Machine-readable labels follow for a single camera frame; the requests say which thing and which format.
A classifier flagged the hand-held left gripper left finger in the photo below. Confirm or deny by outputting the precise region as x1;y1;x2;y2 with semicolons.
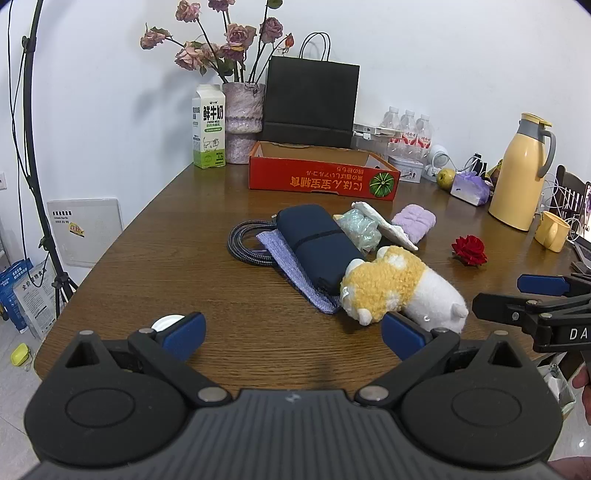
60;312;234;409

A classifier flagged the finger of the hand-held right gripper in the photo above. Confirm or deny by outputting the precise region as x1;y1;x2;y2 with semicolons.
517;274;591;298
472;292;560;326

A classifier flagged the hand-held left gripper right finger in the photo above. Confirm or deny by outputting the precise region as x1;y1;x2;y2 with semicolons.
355;312;527;409

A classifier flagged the yellow white plush toy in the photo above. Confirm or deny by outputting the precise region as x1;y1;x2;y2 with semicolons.
340;246;469;334

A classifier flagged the red rose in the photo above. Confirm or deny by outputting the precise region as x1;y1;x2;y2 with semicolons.
451;235;489;267

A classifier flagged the braided cable coil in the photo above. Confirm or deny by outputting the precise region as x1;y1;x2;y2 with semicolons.
228;219;280;265

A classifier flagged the purple towel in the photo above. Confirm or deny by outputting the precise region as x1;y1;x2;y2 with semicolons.
392;204;437;245

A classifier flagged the clear plastic bag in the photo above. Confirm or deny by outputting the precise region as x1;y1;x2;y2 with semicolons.
333;209;383;254

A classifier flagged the blue woven cloth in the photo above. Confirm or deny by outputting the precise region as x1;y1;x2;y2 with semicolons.
255;231;345;315

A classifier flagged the navy pouch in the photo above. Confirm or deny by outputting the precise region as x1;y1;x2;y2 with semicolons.
276;204;368;296

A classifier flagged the red cardboard box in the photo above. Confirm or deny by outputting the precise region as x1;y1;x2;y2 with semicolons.
248;141;402;202

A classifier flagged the person's right hand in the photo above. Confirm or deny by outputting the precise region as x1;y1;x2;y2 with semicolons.
571;367;591;425

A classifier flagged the yellow cup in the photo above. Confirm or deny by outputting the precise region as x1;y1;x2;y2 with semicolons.
534;211;572;253

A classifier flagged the white plastic bag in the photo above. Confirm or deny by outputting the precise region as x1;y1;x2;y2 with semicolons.
536;362;575;416

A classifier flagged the yellow thermos jug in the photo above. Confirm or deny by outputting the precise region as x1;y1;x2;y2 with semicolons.
488;113;557;232

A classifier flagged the wooden chair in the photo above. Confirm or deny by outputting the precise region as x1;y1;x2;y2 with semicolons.
554;165;591;217

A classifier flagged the purple tissue bag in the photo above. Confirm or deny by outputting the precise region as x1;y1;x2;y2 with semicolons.
450;172;494;205

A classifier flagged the grey printed bag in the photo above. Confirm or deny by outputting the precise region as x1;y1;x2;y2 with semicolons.
13;261;63;340

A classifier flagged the small white fan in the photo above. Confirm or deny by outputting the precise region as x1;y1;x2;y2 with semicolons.
422;144;455;182

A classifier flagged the pale tin box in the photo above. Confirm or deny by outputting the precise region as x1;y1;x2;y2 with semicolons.
388;154;423;183

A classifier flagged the blue printed bag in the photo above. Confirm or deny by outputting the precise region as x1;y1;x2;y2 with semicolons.
0;257;35;333

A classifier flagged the clear water bottle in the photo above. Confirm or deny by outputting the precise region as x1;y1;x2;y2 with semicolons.
416;114;434;152
381;107;400;144
399;109;418;149

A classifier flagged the white green milk carton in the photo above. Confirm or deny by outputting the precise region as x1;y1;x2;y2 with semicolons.
191;84;227;169

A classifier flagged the white flat box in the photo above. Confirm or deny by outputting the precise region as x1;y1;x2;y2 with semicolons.
353;122;398;139

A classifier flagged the black light stand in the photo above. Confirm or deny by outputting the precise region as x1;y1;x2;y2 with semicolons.
9;0;79;319

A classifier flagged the pink marbled vase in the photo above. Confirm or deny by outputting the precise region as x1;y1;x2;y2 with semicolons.
222;82;266;164

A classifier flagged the black paper bag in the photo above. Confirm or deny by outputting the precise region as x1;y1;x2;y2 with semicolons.
262;32;361;149

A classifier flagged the dried rose bouquet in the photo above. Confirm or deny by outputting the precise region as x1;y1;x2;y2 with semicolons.
140;0;294;84

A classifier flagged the white charging cable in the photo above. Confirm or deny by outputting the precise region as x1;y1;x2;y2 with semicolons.
538;178;589;241

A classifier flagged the white wall panel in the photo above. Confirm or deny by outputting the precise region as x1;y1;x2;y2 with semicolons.
46;198;124;268

